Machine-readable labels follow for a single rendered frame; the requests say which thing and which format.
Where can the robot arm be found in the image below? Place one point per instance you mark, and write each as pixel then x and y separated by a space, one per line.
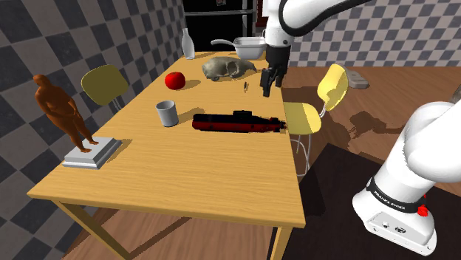
pixel 414 158

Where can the red apple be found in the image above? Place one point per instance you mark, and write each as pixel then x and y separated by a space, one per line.
pixel 175 80

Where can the black refrigerator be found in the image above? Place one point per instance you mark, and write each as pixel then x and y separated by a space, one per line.
pixel 216 32

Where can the grey flat object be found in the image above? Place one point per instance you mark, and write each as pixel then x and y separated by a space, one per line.
pixel 357 80

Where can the wooden table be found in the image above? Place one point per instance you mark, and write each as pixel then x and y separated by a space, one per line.
pixel 180 172

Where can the grey cup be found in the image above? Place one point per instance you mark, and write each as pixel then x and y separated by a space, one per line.
pixel 167 114

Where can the grey animal skull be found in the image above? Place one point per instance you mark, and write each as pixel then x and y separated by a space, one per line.
pixel 219 67

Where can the black and red submarine model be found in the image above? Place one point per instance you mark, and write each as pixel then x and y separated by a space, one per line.
pixel 230 123

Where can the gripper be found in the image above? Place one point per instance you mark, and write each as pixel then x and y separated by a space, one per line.
pixel 278 57

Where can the white saucepan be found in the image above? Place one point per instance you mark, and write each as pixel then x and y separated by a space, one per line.
pixel 250 49

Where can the white bottle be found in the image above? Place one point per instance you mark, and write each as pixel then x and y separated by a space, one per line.
pixel 187 46

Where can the yellow chair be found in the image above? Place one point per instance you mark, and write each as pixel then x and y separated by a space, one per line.
pixel 302 118

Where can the brown human figure, grey base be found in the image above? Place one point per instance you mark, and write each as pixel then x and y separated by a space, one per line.
pixel 59 104

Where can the olive green chair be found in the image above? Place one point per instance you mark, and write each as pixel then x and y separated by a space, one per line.
pixel 104 84

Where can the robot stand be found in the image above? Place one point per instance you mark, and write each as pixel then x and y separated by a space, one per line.
pixel 335 201

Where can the small dark figure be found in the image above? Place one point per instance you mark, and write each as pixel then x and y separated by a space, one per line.
pixel 245 86

